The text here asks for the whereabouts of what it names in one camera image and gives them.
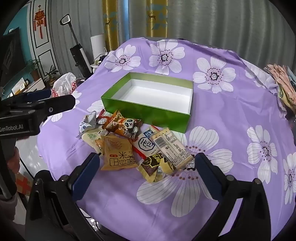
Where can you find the green cardboard box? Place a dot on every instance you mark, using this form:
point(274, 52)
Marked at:
point(157, 100)

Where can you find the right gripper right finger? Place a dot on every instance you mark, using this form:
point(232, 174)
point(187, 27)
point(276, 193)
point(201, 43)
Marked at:
point(226, 190)

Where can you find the white blue puff packet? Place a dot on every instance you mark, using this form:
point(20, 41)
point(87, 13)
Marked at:
point(87, 124)

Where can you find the white tv cabinet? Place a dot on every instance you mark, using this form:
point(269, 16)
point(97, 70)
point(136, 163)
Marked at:
point(23, 86)

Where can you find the folded patterned cloth pile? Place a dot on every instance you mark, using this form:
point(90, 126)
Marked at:
point(285, 79)

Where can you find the purple floral tablecloth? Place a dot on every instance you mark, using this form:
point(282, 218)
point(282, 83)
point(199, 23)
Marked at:
point(235, 121)

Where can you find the yellow rice cracker packet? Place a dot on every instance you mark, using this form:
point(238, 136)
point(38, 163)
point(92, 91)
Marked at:
point(118, 154)

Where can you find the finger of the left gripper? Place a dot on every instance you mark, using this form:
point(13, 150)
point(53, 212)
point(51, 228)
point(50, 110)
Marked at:
point(55, 105)
point(27, 97)

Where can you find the dark yellow candy packet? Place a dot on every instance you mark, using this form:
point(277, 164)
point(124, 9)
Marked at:
point(156, 167)

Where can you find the black white stick vacuum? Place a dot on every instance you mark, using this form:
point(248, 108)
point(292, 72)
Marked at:
point(77, 51)

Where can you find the cream corn yam packet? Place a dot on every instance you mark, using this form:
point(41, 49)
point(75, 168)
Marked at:
point(94, 139)

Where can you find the person's left hand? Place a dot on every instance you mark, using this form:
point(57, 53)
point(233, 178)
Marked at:
point(14, 162)

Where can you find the beige biscuit pack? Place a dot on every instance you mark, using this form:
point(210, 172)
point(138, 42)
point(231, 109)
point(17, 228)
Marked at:
point(172, 148)

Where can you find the black television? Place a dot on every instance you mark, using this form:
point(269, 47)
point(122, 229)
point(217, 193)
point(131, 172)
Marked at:
point(12, 60)

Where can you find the potted green plant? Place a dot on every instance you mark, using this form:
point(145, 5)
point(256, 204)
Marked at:
point(51, 76)

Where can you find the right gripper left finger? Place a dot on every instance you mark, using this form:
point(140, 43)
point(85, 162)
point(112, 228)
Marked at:
point(71, 188)

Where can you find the grey curtain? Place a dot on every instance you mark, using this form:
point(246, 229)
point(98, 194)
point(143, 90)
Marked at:
point(262, 32)

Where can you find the orange panda seed packet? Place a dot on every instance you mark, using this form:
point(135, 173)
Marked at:
point(125, 127)

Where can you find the white red plastic bag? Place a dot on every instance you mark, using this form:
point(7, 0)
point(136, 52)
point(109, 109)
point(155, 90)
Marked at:
point(64, 85)

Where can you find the red chinese knot ornament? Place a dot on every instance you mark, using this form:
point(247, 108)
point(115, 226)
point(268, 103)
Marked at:
point(39, 21)

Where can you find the white board panel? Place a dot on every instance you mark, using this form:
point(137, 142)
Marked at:
point(98, 45)

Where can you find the yellow patterned curtain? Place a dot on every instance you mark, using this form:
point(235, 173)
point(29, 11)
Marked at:
point(124, 20)

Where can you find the white red-trim snack packet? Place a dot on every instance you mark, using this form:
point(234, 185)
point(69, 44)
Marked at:
point(142, 144)

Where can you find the red silver snack packet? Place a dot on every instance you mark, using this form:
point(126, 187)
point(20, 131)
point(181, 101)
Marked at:
point(103, 117)

